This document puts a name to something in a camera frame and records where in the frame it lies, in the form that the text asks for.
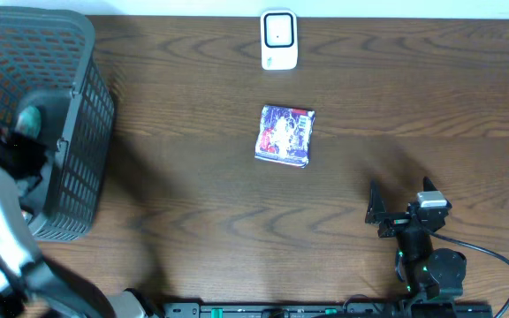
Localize grey plastic shopping basket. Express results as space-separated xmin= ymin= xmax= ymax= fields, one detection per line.
xmin=0 ymin=6 xmax=117 ymax=241

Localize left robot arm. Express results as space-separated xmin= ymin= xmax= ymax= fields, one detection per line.
xmin=0 ymin=129 xmax=164 ymax=317

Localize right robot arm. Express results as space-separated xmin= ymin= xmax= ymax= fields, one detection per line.
xmin=365 ymin=177 xmax=467 ymax=300

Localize teal snack packet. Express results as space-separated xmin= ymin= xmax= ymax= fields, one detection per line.
xmin=14 ymin=105 xmax=42 ymax=140

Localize purple white snack package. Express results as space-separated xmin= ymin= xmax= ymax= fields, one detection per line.
xmin=254 ymin=105 xmax=315 ymax=168

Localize white barcode scanner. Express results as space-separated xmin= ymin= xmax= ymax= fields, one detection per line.
xmin=260 ymin=9 xmax=299 ymax=71

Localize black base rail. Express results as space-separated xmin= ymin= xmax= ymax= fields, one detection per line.
xmin=163 ymin=301 xmax=493 ymax=318

